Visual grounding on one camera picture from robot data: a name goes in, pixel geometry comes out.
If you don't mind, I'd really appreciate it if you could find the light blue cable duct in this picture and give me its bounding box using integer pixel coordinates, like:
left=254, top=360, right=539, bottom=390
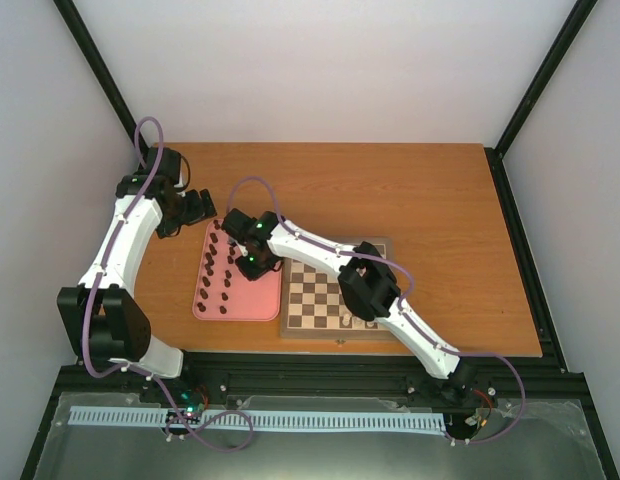
left=67, top=406, right=445, bottom=435

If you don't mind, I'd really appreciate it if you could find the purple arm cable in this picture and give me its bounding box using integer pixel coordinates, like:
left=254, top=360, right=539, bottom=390
left=82, top=116, right=255, bottom=454
left=225, top=176, right=527, bottom=447

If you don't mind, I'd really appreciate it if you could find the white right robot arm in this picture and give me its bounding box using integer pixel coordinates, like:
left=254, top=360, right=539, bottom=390
left=221, top=209, right=476, bottom=391

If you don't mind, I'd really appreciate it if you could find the pink plastic tray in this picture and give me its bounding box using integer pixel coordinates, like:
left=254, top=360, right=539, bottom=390
left=192, top=217, right=282, bottom=322

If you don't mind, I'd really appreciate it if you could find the wooden chess board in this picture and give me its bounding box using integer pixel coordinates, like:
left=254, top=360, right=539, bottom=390
left=280, top=259, right=395, bottom=344

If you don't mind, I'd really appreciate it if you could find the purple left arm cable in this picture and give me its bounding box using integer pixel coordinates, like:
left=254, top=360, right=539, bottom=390
left=82, top=116, right=255, bottom=454

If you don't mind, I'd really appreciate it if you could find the black aluminium frame rail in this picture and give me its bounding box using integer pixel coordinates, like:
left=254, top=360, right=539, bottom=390
left=178, top=142, right=594, bottom=411

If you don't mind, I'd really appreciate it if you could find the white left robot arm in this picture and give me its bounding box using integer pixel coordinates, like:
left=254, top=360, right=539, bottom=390
left=57, top=147, right=216, bottom=403

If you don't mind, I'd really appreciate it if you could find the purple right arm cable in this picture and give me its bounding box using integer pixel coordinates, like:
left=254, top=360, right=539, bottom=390
left=225, top=176, right=527, bottom=447

